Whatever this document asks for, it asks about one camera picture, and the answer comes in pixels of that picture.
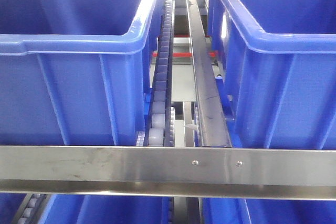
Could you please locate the blue bin lower level right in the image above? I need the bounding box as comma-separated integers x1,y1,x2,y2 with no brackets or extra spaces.
203,198,335,223

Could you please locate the white roller track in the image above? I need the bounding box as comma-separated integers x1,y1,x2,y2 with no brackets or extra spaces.
144,0,175,147

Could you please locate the stainless steel shelf frame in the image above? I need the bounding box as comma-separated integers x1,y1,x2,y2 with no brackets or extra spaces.
1,146,335,200

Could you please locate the blue bin level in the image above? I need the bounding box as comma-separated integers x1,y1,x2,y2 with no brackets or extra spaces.
203,198,335,223
0,193,174,224

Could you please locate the large blue bin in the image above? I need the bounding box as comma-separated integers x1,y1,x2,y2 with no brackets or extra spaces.
208,0,335,150
1,0,164,145

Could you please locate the steel divider rail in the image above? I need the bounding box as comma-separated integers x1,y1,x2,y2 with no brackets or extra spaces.
186,0,232,148

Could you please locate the large blue bin left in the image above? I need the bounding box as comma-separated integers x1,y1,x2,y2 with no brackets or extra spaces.
1,0,164,145

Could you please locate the large blue bin right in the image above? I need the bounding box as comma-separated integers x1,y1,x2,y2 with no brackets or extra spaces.
208,0,335,150

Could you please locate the blue bin lower level left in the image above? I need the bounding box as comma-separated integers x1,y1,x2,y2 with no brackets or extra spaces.
0,193,174,224

